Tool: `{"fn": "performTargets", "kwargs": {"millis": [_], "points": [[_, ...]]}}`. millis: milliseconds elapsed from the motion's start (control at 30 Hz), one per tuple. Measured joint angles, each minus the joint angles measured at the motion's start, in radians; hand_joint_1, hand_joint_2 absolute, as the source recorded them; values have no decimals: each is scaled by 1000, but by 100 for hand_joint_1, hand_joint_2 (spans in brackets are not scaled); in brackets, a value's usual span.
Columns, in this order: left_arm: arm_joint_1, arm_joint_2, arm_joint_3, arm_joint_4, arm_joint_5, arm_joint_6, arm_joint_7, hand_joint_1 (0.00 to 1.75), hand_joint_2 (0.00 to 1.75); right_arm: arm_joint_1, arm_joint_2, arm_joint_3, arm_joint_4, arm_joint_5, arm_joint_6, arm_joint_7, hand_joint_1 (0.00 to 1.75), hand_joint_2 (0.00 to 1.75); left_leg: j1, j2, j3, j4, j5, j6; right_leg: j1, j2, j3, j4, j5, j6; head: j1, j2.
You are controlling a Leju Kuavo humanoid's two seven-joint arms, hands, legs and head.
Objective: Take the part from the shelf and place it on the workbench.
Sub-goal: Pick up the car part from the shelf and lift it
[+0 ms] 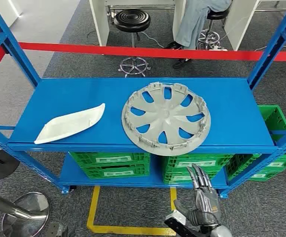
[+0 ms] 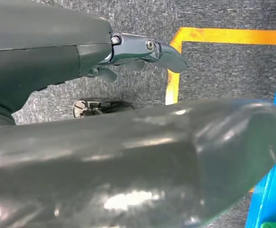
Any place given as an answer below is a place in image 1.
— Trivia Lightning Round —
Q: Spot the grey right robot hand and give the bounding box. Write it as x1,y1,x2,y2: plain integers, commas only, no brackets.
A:
174,163,222,228

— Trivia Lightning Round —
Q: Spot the grey plastic hubcap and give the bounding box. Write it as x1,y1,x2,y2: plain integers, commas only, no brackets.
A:
121,81,211,157

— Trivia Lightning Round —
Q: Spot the blue metal shelf rack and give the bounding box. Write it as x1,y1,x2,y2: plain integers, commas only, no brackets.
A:
0,0,286,199

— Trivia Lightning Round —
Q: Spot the white curved plastic part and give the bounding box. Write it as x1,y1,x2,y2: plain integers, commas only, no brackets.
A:
34,103,106,145

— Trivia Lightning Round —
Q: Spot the green plastic crate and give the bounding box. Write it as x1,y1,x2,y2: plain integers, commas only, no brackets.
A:
82,162,150,180
161,154,234,172
247,169,279,183
162,168,219,185
226,104,286,174
69,152,150,168

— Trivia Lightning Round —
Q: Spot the yellow floor tape outline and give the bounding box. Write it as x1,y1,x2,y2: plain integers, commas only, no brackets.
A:
86,186,177,237

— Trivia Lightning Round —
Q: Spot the red barrier belt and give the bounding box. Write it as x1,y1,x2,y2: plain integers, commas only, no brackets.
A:
18,41,286,62

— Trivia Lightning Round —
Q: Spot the person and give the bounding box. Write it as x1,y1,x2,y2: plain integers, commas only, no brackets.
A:
164,0,232,70

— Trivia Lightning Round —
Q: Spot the black round stool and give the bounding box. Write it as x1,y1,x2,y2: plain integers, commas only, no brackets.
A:
197,6,232,51
114,9,151,78

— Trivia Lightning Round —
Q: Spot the black stanchion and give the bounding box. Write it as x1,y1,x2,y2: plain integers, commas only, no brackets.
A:
0,150,20,181

